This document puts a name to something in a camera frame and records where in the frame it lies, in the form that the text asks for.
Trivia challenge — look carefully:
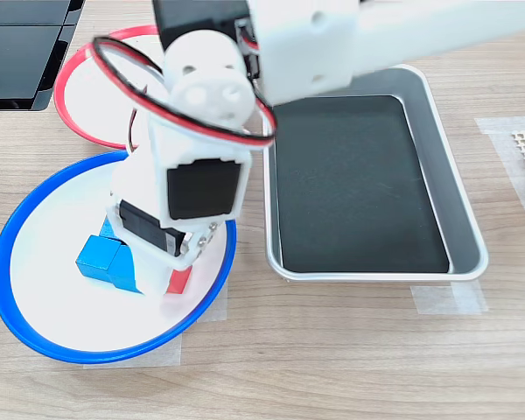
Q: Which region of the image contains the black tray mat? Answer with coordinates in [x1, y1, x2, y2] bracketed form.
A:
[273, 94, 451, 275]

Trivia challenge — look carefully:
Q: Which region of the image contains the blue-rimmed white plate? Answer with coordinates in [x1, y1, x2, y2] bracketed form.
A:
[0, 150, 238, 365]

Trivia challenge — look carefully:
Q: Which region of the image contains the steel tray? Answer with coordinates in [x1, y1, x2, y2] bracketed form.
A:
[262, 64, 490, 282]

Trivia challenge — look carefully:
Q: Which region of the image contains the red cube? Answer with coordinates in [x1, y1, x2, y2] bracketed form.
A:
[165, 264, 193, 295]

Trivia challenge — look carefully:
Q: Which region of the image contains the black glossy device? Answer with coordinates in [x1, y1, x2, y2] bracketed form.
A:
[0, 0, 87, 111]

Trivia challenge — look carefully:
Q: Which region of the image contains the red-rimmed white plate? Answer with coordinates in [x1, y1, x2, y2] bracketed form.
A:
[53, 24, 167, 151]

